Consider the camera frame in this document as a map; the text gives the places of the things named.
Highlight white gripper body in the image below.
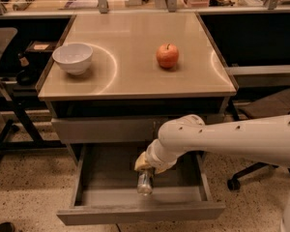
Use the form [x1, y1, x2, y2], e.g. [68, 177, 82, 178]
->
[146, 143, 178, 170]

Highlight silver blue redbull can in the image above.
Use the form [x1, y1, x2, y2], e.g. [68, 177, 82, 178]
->
[137, 169, 153, 195]

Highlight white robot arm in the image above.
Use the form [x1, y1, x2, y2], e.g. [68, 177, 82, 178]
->
[134, 115, 290, 173]

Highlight closed top drawer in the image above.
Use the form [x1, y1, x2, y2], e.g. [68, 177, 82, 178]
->
[51, 116, 171, 144]

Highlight open middle drawer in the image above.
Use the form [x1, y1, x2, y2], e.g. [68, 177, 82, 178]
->
[57, 143, 225, 225]

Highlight grey drawer cabinet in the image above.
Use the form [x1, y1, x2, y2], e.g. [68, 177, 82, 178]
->
[35, 11, 240, 166]

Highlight red apple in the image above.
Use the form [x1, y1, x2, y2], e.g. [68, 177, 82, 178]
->
[156, 43, 179, 69]

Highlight white ceramic bowl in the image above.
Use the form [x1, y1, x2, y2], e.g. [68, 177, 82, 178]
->
[52, 43, 93, 75]

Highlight black office chair right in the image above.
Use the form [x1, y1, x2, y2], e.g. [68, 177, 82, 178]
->
[227, 88, 290, 190]

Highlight dark bottle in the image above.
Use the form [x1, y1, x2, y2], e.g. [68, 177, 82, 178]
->
[16, 53, 39, 86]

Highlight black shoe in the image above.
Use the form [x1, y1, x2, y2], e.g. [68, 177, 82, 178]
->
[0, 222, 15, 232]

